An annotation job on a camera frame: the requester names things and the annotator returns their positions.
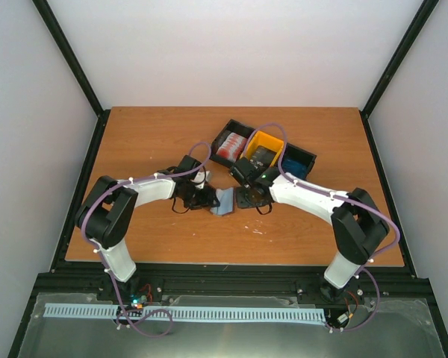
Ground brown leather card holder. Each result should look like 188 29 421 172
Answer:
210 187 234 216

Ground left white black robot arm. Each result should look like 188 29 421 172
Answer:
75 155 220 301

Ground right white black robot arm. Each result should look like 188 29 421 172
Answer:
231 168 390 289

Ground blue card stack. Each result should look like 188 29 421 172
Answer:
281 157 308 180

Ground red white card stack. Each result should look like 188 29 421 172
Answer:
217 133 247 162

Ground black bin with red cards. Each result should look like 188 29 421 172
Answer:
211 119 254 168

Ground black bin with blue cards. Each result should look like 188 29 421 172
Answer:
281 144 317 180

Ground yellow card bin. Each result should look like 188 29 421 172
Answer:
241 131 284 168

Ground left electronics board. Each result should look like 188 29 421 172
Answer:
130 283 153 309

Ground right electronics connector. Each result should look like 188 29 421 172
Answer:
335 289 363 324

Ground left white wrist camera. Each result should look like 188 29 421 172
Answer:
192 170 212 187

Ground black aluminium frame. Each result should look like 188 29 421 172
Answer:
9 1 448 357

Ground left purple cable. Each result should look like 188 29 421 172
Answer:
81 140 214 339

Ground purple cable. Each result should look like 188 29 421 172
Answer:
81 140 214 339
244 122 401 333

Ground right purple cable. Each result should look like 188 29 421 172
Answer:
244 122 401 333

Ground light blue cable duct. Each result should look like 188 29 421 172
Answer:
43 303 326 325

